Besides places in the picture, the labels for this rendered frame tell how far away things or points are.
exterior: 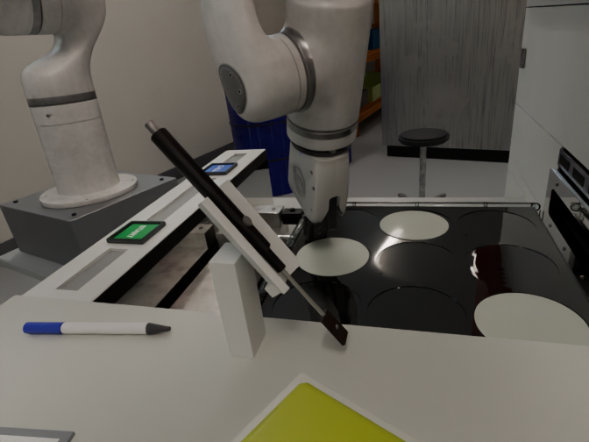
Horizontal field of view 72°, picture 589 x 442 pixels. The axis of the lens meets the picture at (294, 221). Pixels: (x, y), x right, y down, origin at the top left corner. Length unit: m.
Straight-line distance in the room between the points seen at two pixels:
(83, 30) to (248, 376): 0.74
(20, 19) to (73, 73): 0.11
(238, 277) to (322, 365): 0.09
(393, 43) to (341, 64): 3.37
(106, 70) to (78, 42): 2.82
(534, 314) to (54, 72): 0.82
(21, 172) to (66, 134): 2.48
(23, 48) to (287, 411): 3.31
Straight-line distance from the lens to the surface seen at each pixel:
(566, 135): 0.75
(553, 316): 0.49
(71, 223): 0.81
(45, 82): 0.88
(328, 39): 0.41
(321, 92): 0.42
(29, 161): 3.38
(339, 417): 0.20
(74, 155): 0.89
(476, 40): 3.63
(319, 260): 0.55
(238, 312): 0.30
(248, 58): 0.38
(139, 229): 0.59
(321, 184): 0.48
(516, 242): 0.61
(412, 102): 3.79
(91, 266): 0.55
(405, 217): 0.66
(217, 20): 0.40
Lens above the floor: 1.19
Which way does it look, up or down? 25 degrees down
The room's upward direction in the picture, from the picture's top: 7 degrees counter-clockwise
